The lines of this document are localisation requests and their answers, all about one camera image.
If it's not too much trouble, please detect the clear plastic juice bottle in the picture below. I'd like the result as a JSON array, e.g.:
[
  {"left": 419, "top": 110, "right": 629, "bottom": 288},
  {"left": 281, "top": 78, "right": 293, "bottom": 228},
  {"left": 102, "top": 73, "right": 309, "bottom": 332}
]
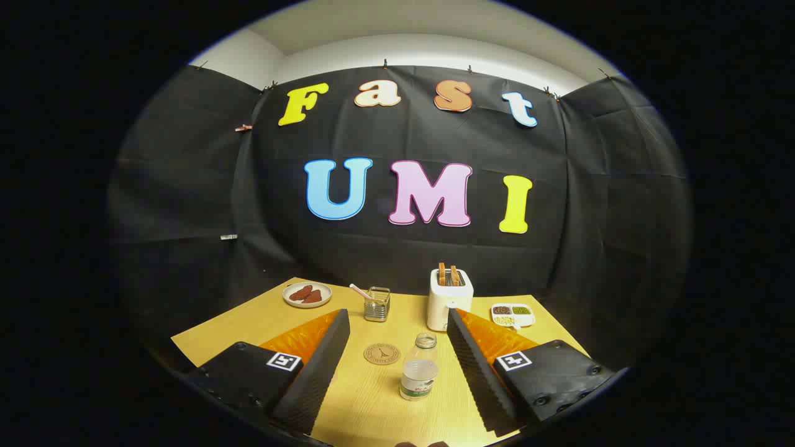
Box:
[{"left": 399, "top": 332, "right": 440, "bottom": 402}]

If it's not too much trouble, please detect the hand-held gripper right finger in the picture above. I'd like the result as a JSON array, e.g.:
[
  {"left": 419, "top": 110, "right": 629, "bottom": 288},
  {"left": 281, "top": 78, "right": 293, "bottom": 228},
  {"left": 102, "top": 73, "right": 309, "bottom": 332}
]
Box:
[{"left": 446, "top": 309, "right": 616, "bottom": 437}]

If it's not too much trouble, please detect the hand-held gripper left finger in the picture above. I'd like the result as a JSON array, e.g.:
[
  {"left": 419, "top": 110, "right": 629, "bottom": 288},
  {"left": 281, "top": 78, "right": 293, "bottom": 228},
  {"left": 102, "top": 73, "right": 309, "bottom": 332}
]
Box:
[{"left": 184, "top": 309, "right": 352, "bottom": 436}]

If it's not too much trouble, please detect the round wooden coaster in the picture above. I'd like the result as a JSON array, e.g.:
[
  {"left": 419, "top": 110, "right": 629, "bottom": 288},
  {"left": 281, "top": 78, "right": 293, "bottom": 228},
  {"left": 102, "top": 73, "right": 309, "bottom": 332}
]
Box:
[{"left": 363, "top": 343, "right": 402, "bottom": 366}]

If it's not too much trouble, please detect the wire mesh holder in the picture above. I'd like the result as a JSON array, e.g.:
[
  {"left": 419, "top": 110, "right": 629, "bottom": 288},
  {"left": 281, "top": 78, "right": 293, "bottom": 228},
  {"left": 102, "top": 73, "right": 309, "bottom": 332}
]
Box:
[{"left": 364, "top": 287, "right": 391, "bottom": 322}]

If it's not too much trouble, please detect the white round plate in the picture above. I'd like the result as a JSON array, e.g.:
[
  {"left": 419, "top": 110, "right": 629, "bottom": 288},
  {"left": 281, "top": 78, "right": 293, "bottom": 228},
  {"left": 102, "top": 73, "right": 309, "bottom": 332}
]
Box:
[{"left": 283, "top": 282, "right": 332, "bottom": 309}]

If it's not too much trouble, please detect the white toaster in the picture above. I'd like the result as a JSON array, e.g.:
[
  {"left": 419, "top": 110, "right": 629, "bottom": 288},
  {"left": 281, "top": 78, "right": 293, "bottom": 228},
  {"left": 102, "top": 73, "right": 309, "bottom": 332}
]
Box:
[{"left": 427, "top": 268, "right": 474, "bottom": 332}]

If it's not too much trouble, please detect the white divided dish with beans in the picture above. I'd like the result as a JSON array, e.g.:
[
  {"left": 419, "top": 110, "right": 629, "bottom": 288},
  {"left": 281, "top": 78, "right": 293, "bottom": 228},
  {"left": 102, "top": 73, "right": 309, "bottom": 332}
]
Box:
[{"left": 491, "top": 303, "right": 536, "bottom": 328}]

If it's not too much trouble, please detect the black backdrop cloth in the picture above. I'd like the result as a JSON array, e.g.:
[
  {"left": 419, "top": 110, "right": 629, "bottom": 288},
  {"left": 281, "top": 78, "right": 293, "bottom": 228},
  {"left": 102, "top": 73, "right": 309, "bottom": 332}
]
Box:
[{"left": 106, "top": 62, "right": 693, "bottom": 373}]

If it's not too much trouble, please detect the wooden table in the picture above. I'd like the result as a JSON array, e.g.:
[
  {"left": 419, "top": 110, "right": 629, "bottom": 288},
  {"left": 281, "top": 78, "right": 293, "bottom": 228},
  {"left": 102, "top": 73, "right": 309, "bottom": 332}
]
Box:
[{"left": 171, "top": 277, "right": 591, "bottom": 447}]

